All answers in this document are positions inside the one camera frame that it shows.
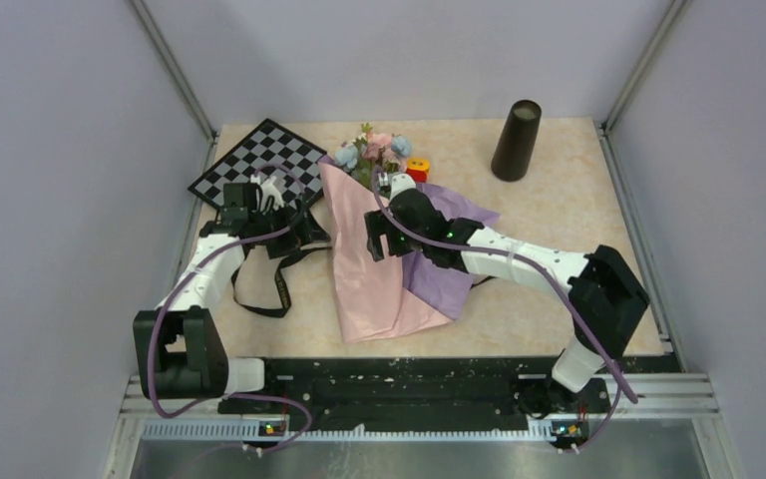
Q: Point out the red toy block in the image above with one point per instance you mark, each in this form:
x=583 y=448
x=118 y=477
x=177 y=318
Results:
x=418 y=176

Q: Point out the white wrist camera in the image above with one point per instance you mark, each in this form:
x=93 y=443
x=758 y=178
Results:
x=398 y=183
x=270 y=192

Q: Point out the white slotted cable duct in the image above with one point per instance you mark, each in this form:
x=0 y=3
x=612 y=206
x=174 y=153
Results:
x=251 y=430

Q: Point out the pink and purple wrapping paper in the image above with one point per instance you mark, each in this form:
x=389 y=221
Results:
x=394 y=297

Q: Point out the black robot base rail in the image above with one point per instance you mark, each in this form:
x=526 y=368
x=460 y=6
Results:
x=413 y=394

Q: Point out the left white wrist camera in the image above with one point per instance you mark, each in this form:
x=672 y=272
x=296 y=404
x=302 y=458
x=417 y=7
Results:
x=270 y=192

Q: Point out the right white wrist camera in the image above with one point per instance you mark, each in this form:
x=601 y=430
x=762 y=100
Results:
x=398 y=183

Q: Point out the black and white checkerboard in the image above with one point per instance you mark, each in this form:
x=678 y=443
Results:
x=269 y=143

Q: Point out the dark brown tall vase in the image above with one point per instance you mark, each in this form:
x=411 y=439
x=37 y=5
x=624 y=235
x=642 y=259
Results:
x=514 y=150

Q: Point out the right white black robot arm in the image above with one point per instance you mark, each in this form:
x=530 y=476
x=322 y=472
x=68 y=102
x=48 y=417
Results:
x=602 y=294

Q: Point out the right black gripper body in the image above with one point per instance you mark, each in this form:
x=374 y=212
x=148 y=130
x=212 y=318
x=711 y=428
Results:
x=398 y=243

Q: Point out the pink flower bouquet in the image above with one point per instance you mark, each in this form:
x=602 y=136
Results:
x=369 y=150

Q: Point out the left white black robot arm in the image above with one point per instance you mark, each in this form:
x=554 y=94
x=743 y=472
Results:
x=179 y=350

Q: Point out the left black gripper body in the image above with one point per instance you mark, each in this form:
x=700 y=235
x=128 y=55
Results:
x=295 y=238

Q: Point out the black ribbon with gold lettering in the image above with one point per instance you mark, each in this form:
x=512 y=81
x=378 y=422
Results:
x=259 y=285

